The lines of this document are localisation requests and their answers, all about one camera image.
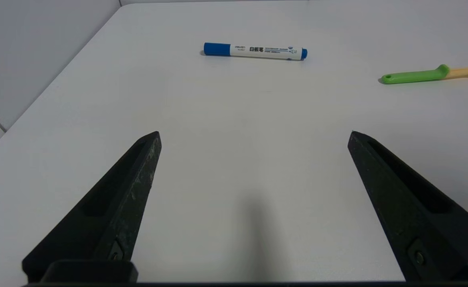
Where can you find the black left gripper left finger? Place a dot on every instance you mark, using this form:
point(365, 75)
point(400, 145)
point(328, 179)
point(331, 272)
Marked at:
point(118, 207)

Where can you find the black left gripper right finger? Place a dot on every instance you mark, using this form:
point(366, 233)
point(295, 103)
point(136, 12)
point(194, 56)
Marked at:
point(413, 207)

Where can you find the blue white whiteboard marker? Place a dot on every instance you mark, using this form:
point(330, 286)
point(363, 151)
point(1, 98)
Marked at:
point(257, 51)

